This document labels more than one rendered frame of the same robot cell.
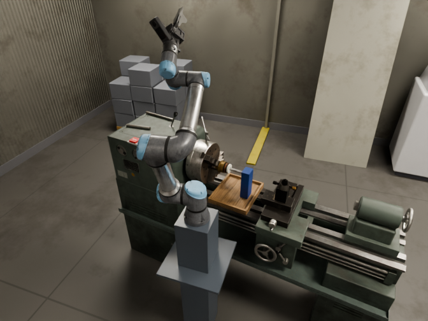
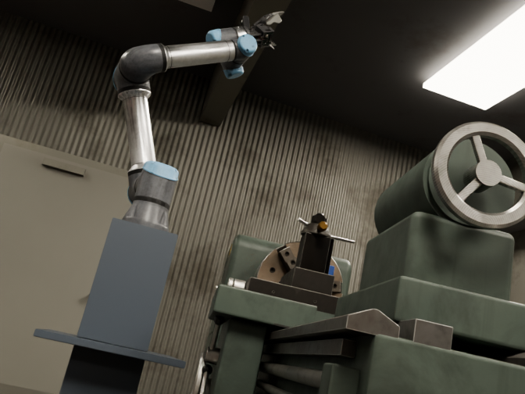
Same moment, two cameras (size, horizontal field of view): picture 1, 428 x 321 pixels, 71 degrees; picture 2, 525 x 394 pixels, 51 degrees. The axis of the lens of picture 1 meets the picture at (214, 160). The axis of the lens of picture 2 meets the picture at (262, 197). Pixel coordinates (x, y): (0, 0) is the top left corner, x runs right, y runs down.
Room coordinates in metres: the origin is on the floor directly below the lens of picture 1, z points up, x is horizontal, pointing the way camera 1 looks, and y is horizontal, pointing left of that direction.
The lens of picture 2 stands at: (0.66, -1.56, 0.78)
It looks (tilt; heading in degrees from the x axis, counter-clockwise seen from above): 17 degrees up; 59
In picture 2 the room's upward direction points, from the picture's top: 13 degrees clockwise
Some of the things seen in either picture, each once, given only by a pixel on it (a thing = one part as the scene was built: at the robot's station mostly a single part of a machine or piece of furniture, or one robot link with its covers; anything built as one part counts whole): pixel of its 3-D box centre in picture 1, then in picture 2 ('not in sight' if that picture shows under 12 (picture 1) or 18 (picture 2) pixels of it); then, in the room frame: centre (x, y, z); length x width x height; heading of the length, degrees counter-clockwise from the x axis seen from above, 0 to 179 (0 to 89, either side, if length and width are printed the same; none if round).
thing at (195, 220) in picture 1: (196, 211); (148, 216); (1.26, 0.10, 1.15); 0.15 x 0.15 x 0.10
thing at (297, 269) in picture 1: (244, 229); not in sight; (1.71, -0.24, 0.53); 2.10 x 0.60 x 0.02; 63
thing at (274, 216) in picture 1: (283, 201); (328, 309); (1.57, -0.48, 0.95); 0.43 x 0.18 x 0.04; 153
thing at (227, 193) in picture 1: (236, 192); not in sight; (1.75, -0.17, 0.88); 0.36 x 0.30 x 0.04; 153
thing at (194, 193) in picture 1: (194, 194); (157, 183); (1.26, 0.11, 1.27); 0.13 x 0.12 x 0.14; 81
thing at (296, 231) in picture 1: (288, 211); (321, 327); (1.53, -0.52, 0.89); 0.53 x 0.30 x 0.06; 153
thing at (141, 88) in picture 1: (154, 97); not in sight; (4.52, 0.95, 0.54); 1.09 x 0.73 x 1.08; 74
